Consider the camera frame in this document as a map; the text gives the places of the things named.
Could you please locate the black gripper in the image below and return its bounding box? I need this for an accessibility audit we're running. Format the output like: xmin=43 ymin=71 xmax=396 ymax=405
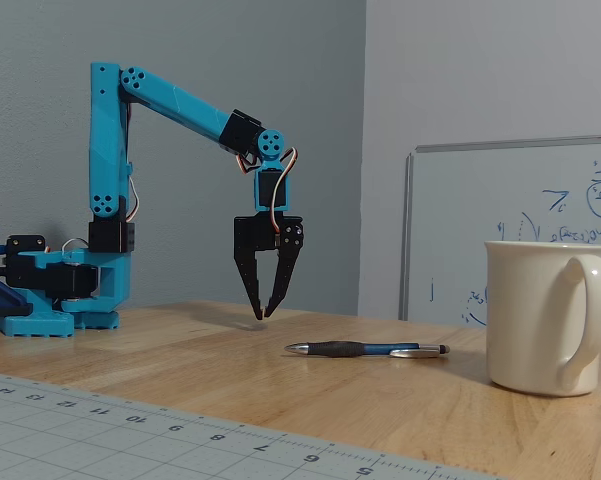
xmin=233 ymin=214 xmax=305 ymax=322

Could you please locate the blue pen with black grip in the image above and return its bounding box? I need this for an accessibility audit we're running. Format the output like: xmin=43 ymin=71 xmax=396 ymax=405
xmin=284 ymin=340 xmax=453 ymax=360

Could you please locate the blue robot arm with base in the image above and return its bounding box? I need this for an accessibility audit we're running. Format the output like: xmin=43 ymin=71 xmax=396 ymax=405
xmin=0 ymin=62 xmax=300 ymax=339

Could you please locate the whiteboard with blue writing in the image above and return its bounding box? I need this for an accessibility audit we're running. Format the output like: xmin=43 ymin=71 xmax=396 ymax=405
xmin=398 ymin=133 xmax=601 ymax=329

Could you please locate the grey cutting mat with ruler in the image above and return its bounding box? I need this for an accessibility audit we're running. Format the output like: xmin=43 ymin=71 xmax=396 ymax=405
xmin=0 ymin=370 xmax=509 ymax=480

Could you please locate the cream ceramic mug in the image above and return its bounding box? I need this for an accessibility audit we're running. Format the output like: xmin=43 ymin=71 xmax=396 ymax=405
xmin=483 ymin=239 xmax=601 ymax=398

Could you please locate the dark blue table clamp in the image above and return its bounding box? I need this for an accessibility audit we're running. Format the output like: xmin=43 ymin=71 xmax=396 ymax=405
xmin=0 ymin=268 xmax=34 ymax=319

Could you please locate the white red wrist servo cable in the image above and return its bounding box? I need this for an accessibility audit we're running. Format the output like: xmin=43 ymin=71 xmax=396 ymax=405
xmin=236 ymin=146 xmax=300 ymax=237

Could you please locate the white red upper arm cable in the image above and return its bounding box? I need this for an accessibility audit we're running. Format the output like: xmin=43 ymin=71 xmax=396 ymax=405
xmin=125 ymin=102 xmax=142 ymax=224

